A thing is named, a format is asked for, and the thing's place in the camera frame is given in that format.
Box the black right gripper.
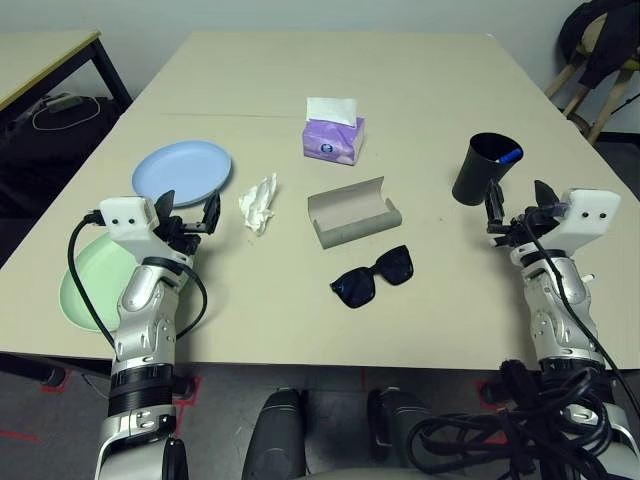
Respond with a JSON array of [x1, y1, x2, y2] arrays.
[[483, 179, 559, 250]]

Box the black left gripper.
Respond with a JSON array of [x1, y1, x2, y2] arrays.
[[153, 188, 223, 262]]

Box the light green plate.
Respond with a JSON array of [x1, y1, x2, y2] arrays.
[[58, 232, 199, 334]]

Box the grey glasses case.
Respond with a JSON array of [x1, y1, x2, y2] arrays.
[[306, 174, 403, 250]]

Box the black sunglasses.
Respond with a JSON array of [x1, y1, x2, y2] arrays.
[[329, 243, 415, 310]]

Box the light blue plate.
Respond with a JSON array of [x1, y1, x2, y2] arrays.
[[131, 139, 235, 210]]

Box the black cup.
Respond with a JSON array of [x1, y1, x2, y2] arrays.
[[451, 131, 525, 207]]

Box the wooden stool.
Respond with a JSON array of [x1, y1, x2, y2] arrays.
[[543, 9, 640, 146]]

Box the purple tissue pack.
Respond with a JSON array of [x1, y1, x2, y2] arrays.
[[301, 117, 367, 167]]

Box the black jacket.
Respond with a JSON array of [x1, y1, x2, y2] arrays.
[[557, 0, 640, 89]]

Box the white pop-up tissue sheet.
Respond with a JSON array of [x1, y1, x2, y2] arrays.
[[305, 96, 359, 126]]

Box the small wooden side table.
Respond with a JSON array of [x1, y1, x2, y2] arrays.
[[0, 29, 134, 109]]

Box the dark grey robot left leg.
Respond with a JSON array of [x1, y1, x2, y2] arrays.
[[241, 387, 309, 480]]

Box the dark grey robot leg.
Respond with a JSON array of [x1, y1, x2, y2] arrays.
[[241, 387, 309, 480], [367, 385, 436, 471]]

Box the dark grey robot right leg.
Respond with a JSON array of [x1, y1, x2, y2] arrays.
[[367, 385, 436, 471]]

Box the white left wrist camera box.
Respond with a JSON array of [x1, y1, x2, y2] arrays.
[[97, 196, 159, 261]]

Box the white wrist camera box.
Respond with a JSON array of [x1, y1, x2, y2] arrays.
[[542, 188, 622, 251], [97, 196, 159, 261]]

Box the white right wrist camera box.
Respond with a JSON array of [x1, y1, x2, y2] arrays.
[[542, 188, 622, 251]]

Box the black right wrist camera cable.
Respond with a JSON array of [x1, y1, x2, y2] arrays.
[[519, 207, 640, 416]]

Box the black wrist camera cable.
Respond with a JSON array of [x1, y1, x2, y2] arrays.
[[67, 209, 209, 351], [519, 207, 640, 416]]

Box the black left wrist camera cable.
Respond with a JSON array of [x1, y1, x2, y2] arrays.
[[67, 209, 209, 351]]

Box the thin white cable loop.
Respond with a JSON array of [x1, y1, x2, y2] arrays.
[[32, 92, 104, 132]]

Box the black cable bundle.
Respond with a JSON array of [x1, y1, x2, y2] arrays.
[[405, 358, 640, 480]]

